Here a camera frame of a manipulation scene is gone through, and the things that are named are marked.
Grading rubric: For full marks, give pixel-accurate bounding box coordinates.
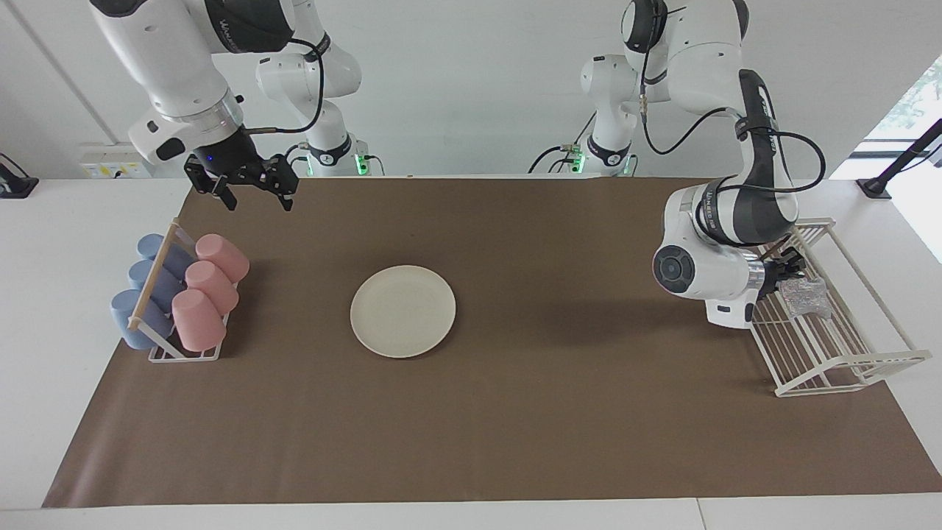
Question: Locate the white wire dish rack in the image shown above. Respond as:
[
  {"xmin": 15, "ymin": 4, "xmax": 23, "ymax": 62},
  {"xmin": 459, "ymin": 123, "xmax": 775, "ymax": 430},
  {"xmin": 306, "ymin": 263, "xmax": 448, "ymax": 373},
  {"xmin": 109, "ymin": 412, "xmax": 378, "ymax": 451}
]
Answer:
[{"xmin": 749, "ymin": 217, "xmax": 932, "ymax": 398}]

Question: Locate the patterned cleaning cloth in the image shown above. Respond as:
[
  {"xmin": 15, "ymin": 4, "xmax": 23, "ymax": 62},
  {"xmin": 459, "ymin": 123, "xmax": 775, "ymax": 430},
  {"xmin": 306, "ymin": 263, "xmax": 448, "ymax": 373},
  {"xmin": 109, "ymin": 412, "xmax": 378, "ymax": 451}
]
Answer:
[{"xmin": 778, "ymin": 275, "xmax": 833, "ymax": 322}]

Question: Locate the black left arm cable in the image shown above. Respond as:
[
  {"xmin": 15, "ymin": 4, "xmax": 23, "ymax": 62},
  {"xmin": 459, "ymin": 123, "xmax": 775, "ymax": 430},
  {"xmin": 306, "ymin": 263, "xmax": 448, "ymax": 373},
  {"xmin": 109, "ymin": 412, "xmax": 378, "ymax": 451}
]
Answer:
[{"xmin": 639, "ymin": 0, "xmax": 827, "ymax": 196}]

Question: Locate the black table clamp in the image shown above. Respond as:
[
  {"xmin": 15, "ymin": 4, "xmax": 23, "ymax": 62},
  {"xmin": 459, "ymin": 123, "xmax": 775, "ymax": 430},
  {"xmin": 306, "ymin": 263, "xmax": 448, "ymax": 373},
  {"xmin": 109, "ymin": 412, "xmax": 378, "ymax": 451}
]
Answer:
[{"xmin": 0, "ymin": 152, "xmax": 40, "ymax": 199}]

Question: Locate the pink plastic cup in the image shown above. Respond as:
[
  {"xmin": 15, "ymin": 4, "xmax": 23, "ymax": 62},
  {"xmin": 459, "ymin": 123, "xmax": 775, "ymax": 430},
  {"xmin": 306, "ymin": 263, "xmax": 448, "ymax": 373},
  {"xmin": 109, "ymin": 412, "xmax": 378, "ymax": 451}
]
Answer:
[
  {"xmin": 195, "ymin": 234, "xmax": 250, "ymax": 284},
  {"xmin": 171, "ymin": 289, "xmax": 227, "ymax": 353},
  {"xmin": 185, "ymin": 261, "xmax": 241, "ymax": 316}
]

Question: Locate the blue plastic cup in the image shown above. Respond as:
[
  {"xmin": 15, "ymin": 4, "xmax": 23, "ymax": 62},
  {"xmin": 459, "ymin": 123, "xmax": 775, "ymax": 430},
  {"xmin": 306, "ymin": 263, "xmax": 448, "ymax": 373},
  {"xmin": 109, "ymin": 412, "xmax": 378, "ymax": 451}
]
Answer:
[
  {"xmin": 137, "ymin": 234, "xmax": 194, "ymax": 278},
  {"xmin": 110, "ymin": 289, "xmax": 174, "ymax": 350},
  {"xmin": 128, "ymin": 259, "xmax": 185, "ymax": 311}
]

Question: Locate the brown table mat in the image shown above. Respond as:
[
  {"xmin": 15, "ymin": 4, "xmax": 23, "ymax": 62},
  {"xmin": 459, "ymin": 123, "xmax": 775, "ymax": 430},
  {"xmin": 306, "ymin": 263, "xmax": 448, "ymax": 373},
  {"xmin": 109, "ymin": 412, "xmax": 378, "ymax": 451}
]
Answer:
[{"xmin": 42, "ymin": 177, "xmax": 942, "ymax": 509}]

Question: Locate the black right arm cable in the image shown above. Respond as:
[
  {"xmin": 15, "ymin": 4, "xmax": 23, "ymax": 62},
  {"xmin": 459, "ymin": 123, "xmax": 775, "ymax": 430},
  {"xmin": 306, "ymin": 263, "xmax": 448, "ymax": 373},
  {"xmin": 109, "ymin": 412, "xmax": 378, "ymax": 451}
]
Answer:
[{"xmin": 245, "ymin": 37, "xmax": 328, "ymax": 137}]

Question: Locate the round cream plate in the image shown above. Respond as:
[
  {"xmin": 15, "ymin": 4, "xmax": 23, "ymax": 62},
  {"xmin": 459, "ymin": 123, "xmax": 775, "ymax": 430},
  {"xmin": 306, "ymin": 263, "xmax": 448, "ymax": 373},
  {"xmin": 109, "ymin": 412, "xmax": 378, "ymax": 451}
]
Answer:
[{"xmin": 350, "ymin": 265, "xmax": 457, "ymax": 359}]

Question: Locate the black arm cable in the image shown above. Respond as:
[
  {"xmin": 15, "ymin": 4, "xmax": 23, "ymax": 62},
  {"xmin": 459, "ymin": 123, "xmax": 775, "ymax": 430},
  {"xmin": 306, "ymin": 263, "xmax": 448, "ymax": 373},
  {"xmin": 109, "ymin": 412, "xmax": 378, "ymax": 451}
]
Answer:
[
  {"xmin": 639, "ymin": 0, "xmax": 827, "ymax": 196},
  {"xmin": 245, "ymin": 37, "xmax": 328, "ymax": 137}
]

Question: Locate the white wire cup rack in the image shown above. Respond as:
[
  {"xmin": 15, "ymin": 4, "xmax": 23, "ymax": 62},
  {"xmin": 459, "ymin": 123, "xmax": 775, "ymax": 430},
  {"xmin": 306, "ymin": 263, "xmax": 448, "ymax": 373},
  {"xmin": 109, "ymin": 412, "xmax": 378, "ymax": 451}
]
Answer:
[{"xmin": 127, "ymin": 218, "xmax": 241, "ymax": 363}]

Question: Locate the white wall socket box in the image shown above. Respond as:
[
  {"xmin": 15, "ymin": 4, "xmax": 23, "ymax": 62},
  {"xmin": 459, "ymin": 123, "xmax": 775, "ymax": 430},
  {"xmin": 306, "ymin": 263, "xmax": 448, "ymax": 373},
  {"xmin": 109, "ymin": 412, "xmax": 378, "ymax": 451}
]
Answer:
[{"xmin": 79, "ymin": 142, "xmax": 155, "ymax": 180}]

